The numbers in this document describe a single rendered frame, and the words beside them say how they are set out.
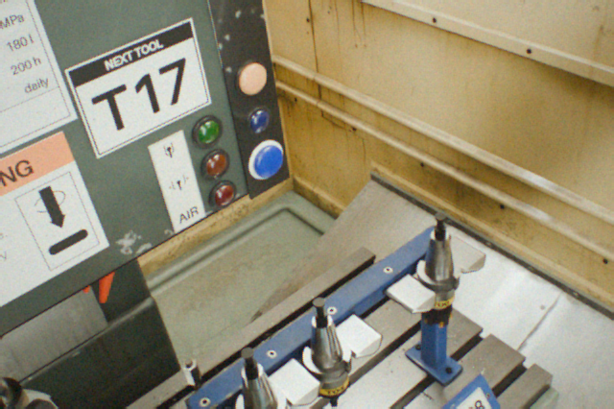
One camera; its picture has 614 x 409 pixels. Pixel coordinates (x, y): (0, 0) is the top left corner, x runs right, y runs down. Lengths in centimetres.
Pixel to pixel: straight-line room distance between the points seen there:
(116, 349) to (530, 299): 91
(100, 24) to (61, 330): 103
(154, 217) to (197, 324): 132
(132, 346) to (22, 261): 108
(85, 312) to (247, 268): 67
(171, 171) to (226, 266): 147
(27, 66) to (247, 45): 17
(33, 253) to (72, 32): 16
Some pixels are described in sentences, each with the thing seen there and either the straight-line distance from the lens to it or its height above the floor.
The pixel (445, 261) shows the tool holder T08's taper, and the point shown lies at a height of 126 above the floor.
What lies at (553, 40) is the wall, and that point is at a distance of 123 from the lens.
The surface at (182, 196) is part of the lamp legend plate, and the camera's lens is 54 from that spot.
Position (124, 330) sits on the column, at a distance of 153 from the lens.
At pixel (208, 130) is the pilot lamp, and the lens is 52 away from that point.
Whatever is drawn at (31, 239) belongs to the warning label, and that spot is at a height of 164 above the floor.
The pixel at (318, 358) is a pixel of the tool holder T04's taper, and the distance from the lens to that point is 87.
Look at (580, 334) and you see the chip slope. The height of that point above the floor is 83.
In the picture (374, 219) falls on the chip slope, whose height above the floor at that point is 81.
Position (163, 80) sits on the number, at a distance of 50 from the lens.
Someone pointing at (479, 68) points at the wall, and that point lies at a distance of 136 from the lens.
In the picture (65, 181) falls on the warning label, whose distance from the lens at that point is 49.
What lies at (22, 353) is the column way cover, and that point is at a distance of 143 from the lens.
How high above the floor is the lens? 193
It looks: 39 degrees down
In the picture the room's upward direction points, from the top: 8 degrees counter-clockwise
